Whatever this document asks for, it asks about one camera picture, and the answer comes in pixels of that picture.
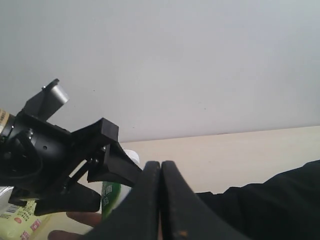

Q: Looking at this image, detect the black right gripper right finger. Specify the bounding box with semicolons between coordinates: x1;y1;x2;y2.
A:
158;161;247;240

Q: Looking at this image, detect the white green-label bottle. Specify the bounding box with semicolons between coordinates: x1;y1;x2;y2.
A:
97;145;142;220

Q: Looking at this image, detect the black-sleeved forearm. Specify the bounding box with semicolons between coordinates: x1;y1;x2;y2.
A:
198;160;320;240

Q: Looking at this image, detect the yellow bottle red cap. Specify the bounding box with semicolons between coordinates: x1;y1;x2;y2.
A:
0;186;51;240

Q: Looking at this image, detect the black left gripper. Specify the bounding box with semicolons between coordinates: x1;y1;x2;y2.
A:
0;113;142;216

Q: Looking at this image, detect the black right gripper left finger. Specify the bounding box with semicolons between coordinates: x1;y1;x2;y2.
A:
49;161;161;240

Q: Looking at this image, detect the open bare hand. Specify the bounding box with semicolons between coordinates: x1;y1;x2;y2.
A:
47;212;102;240

